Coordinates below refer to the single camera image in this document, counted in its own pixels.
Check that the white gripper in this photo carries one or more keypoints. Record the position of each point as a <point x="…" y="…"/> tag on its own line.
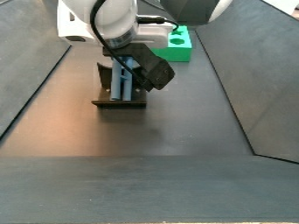
<point x="116" y="22"/>

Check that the blue three prong object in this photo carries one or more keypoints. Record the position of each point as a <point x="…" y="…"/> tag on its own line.
<point x="120" y="83"/>

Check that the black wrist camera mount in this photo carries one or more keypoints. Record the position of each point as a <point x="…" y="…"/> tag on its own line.
<point x="156" y="72"/>

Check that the green foam shape-sorter block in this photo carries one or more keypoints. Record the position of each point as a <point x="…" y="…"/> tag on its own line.
<point x="179" y="49"/>

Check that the black curved fixture stand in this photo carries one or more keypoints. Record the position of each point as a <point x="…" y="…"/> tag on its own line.
<point x="104" y="102"/>

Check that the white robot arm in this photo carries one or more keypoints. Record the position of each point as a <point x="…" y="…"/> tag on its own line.
<point x="187" y="12"/>

